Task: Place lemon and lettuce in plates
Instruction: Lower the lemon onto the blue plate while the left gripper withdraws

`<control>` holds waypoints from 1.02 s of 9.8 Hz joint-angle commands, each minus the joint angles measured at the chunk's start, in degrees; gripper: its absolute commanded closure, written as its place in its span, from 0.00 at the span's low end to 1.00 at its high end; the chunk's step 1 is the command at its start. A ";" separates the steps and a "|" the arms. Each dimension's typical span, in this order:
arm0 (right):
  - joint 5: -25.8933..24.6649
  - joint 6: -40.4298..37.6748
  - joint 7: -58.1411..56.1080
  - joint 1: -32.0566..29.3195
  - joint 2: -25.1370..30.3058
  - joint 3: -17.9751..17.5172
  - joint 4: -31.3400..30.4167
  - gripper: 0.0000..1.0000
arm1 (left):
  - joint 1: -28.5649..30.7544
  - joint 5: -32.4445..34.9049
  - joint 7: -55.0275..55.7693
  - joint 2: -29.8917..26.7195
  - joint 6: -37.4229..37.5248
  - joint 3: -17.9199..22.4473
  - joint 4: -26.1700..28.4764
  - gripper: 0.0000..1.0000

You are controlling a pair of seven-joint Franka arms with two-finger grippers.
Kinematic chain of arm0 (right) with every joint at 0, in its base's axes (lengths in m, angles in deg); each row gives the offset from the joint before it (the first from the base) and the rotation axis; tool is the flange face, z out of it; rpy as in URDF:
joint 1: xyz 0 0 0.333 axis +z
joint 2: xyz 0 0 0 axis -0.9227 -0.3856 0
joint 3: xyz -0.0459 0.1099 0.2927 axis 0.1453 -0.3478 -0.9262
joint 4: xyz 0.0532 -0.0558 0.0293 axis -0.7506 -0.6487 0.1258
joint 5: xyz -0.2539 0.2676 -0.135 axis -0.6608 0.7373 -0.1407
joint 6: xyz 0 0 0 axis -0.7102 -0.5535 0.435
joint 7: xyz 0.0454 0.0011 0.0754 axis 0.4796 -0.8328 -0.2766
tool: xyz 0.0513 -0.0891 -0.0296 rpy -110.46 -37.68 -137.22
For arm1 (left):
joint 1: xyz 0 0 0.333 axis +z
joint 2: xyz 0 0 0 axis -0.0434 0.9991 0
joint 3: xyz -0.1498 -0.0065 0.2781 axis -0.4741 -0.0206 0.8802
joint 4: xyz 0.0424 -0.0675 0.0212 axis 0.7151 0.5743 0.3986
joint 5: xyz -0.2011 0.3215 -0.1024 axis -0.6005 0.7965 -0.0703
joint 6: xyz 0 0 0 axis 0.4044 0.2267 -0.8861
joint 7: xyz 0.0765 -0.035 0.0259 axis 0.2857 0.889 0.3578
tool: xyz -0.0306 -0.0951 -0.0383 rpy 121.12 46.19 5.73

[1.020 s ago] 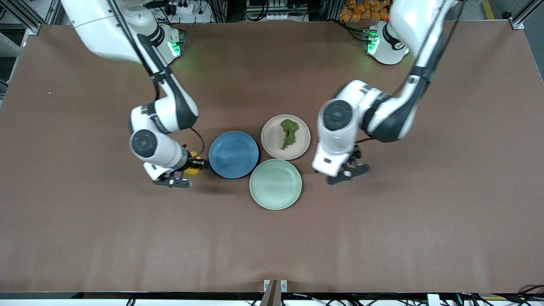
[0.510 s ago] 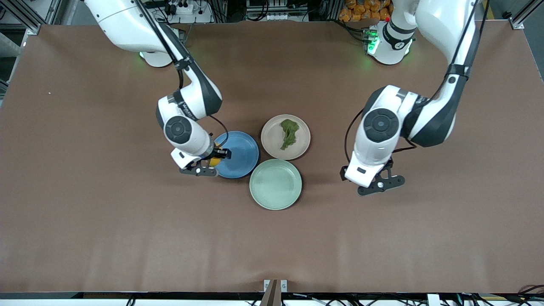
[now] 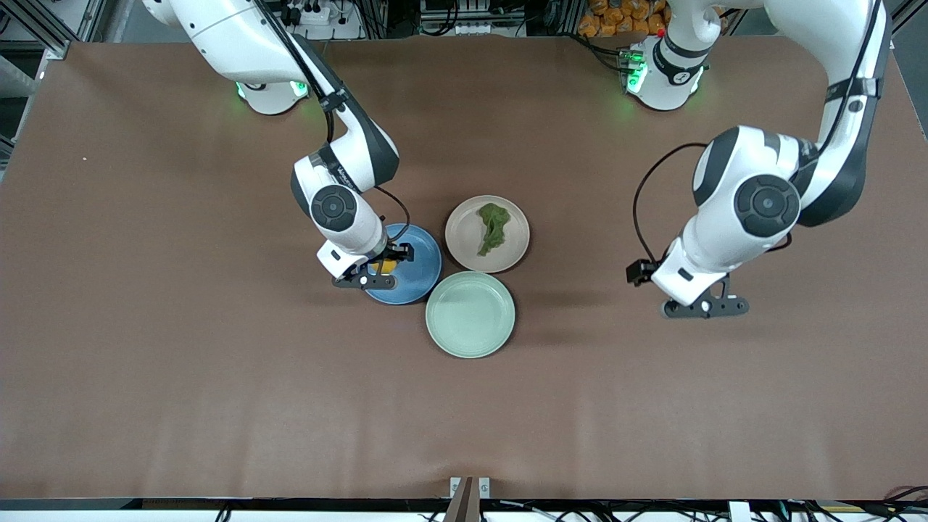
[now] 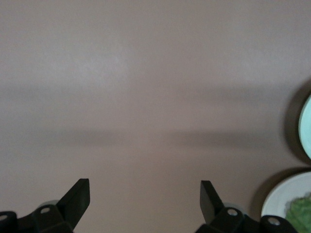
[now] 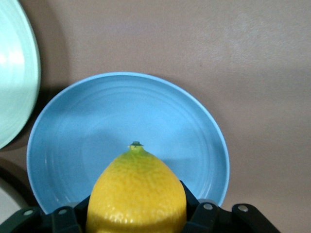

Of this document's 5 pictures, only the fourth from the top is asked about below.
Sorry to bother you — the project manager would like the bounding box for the mint green round plate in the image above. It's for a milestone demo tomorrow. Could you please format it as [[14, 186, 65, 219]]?
[[298, 93, 311, 166]]

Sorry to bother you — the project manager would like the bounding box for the pale pink round plate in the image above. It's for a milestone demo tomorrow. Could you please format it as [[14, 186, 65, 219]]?
[[260, 170, 311, 233]]

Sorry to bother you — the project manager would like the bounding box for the green lettuce leaf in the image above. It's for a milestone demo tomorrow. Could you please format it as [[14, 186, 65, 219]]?
[[284, 191, 311, 233]]

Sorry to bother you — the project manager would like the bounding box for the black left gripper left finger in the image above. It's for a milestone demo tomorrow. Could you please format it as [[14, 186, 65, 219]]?
[[17, 178, 91, 233]]

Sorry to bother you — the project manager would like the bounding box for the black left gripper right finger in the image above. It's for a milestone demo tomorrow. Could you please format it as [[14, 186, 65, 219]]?
[[196, 180, 262, 233]]

